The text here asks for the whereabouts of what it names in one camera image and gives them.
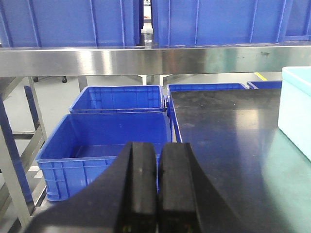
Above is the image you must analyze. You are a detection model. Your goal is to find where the blue floor bin far right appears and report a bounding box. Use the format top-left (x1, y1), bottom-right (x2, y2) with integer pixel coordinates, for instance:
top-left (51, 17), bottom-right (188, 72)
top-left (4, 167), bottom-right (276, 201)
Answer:
top-left (247, 81), bottom-right (282, 89)

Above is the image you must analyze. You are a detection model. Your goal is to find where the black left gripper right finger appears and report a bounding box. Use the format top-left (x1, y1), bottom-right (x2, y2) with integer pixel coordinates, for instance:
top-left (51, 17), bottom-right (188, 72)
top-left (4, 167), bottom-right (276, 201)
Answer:
top-left (158, 143), bottom-right (243, 233)

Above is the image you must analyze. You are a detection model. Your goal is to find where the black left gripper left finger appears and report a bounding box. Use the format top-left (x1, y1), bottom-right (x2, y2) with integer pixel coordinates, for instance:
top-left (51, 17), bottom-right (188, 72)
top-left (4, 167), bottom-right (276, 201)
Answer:
top-left (24, 142), bottom-right (157, 233)

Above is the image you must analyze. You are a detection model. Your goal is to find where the blue bin on shelf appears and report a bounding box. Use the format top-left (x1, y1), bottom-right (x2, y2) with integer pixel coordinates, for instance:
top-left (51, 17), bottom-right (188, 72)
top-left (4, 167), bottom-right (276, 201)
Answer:
top-left (151, 0), bottom-right (311, 46)
top-left (0, 0), bottom-right (143, 48)

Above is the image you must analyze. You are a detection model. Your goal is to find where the blue floor bin near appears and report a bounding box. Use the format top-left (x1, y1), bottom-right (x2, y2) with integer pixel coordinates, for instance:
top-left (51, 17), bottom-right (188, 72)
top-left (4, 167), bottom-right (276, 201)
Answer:
top-left (36, 112), bottom-right (171, 201)

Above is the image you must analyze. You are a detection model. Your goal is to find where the stainless steel shelf frame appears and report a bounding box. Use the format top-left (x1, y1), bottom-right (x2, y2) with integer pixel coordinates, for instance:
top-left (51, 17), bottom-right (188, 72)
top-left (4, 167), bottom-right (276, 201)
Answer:
top-left (0, 44), bottom-right (311, 233)

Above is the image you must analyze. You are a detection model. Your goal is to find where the blue floor bin behind table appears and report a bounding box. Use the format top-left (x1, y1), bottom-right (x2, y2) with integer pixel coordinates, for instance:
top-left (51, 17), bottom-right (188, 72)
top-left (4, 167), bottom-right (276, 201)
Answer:
top-left (165, 83), bottom-right (248, 142)

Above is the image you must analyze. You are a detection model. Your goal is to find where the light cyan plastic container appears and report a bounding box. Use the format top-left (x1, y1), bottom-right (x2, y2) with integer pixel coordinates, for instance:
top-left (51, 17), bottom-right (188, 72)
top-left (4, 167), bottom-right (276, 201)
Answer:
top-left (278, 67), bottom-right (311, 159)

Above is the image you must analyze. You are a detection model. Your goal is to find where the blue bin on shelf left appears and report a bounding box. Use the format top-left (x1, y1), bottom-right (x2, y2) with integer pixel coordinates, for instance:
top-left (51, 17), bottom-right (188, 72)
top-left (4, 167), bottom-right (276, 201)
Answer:
top-left (0, 0), bottom-right (143, 48)

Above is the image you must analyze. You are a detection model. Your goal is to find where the blue bin on shelf right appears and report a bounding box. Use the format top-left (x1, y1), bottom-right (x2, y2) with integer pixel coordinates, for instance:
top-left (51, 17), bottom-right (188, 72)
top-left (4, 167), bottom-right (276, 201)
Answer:
top-left (151, 0), bottom-right (311, 46)

